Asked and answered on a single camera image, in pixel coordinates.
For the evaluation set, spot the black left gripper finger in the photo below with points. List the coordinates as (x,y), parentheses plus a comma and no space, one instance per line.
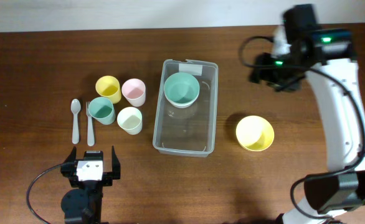
(116,167)
(72,156)

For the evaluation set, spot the grey plastic fork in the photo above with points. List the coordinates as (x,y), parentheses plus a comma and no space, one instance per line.
(90,132)

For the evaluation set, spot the yellow plastic cup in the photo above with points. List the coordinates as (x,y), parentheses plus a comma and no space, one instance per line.
(109,87)

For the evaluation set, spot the grey plastic spoon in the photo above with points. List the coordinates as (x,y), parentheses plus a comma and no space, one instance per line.
(75,108)

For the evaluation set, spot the yellow plastic bowl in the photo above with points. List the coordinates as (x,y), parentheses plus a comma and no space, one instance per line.
(254,133)

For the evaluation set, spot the white plastic bowl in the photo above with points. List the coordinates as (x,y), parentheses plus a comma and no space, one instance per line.
(180,105)

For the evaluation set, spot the green plastic cup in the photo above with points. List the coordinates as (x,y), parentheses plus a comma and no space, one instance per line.
(102,110)

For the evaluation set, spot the clear plastic storage bin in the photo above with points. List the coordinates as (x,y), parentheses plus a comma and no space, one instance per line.
(189,131)

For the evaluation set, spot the green plastic bowl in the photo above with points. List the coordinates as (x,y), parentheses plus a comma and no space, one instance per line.
(181,87)

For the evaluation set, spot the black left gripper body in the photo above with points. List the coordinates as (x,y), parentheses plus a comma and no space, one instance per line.
(107,179)

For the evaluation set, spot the white label on bin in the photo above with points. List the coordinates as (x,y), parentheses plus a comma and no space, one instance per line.
(195,70)

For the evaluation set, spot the pink plastic cup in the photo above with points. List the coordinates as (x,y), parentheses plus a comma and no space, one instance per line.
(134,90)

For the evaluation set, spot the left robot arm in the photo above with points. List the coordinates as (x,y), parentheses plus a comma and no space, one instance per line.
(83,204)

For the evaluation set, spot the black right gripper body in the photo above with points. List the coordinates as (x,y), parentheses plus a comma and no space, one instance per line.
(283,78)

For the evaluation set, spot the white plastic cup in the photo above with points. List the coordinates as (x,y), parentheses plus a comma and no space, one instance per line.
(130,120)

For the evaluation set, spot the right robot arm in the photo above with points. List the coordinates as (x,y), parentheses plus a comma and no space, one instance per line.
(326,58)

